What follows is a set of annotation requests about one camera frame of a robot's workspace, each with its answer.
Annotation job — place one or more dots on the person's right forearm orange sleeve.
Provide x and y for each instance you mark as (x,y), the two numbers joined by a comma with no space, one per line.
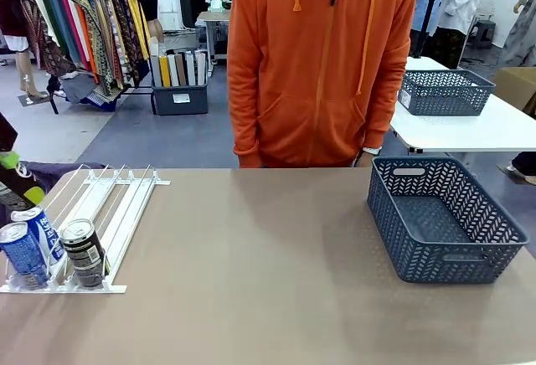
(245,130)

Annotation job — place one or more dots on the blue-grey woven plastic basket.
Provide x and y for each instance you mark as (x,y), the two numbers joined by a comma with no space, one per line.
(439,265)
(444,101)

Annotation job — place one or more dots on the mannequin in grey dress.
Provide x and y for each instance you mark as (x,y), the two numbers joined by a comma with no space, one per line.
(519,34)

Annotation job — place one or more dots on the brown cardboard box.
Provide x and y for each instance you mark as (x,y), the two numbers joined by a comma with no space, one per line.
(517,84)

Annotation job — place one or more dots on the beige fabric roll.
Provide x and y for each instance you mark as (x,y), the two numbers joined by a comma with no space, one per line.
(201,68)

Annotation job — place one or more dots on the black can with white text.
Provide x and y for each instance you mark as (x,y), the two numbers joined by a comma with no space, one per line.
(84,256)

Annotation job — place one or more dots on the white fabric roll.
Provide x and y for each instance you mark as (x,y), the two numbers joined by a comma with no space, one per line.
(190,68)

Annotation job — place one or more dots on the mannequin in dark maroon garment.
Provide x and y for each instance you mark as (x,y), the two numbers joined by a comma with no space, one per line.
(12,1)

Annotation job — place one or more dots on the bystander's dark trouser leg and shoe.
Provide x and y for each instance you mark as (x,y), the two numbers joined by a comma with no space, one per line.
(525,164)

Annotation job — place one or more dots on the dark maroon sleeved forearm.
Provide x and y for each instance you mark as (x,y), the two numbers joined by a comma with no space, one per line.
(6,132)

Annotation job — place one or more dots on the rack of hanging colourful garments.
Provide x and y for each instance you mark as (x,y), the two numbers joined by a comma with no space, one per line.
(104,26)

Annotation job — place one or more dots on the blue Pocari Sweat can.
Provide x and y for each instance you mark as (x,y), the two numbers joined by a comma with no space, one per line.
(21,256)
(47,231)

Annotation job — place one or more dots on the yellow fabric roll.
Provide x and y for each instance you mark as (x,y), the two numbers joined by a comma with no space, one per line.
(165,71)

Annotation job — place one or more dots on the grey plastic storage bin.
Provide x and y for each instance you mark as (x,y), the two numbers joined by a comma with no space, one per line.
(180,99)

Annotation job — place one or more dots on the person's left forearm orange sleeve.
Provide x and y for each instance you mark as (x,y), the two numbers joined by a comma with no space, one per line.
(383,118)

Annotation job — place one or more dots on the grey background work table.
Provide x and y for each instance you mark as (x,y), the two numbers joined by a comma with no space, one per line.
(213,17)

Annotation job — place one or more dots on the white side table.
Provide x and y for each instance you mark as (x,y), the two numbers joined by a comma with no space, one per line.
(460,130)

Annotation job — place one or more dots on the dark purple cloth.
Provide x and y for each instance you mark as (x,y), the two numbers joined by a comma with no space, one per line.
(50,170)

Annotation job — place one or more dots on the person torso in orange hoodie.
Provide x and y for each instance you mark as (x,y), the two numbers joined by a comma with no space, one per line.
(318,88)

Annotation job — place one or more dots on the dark plastic stool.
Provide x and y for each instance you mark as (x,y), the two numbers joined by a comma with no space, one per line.
(482,32)

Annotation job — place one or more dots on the brown fabric roll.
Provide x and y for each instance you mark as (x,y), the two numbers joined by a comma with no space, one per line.
(181,70)

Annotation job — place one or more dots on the person's left hand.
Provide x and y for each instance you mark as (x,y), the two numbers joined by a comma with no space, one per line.
(364,160)

